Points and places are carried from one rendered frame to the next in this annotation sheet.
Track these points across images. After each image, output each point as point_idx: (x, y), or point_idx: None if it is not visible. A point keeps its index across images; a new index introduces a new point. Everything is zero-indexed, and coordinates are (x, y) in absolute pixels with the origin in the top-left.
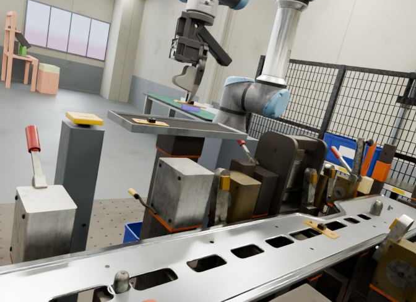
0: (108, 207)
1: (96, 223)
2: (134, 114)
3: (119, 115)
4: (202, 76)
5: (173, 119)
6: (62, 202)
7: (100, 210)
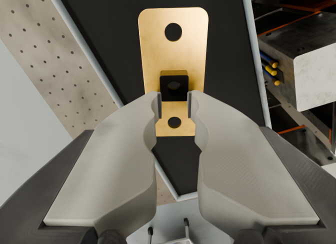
0: (40, 57)
1: (84, 68)
2: (159, 166)
3: (187, 185)
4: (320, 167)
5: (107, 78)
6: (328, 170)
7: (52, 65)
